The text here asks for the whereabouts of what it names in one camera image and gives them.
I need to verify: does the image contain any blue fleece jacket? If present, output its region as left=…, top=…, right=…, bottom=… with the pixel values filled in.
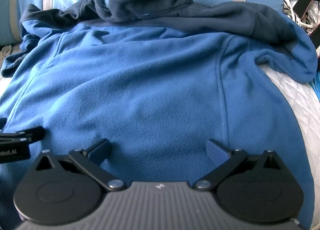
left=0, top=0, right=318, bottom=230

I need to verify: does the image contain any blue knitted cloth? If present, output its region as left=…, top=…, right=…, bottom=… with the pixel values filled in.
left=310, top=70, right=320, bottom=102

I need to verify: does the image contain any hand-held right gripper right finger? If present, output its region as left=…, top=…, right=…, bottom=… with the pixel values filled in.
left=194, top=139, right=285, bottom=192

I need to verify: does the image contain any black bag strap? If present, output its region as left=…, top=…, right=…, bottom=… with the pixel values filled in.
left=292, top=0, right=320, bottom=19

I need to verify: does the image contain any white striped cloth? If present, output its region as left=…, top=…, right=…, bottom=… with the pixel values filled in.
left=282, top=0, right=320, bottom=36

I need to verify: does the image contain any white quilted bedspread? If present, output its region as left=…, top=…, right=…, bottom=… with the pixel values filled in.
left=0, top=44, right=320, bottom=195

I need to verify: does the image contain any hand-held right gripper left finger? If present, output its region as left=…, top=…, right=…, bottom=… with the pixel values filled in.
left=35, top=139, right=125, bottom=192

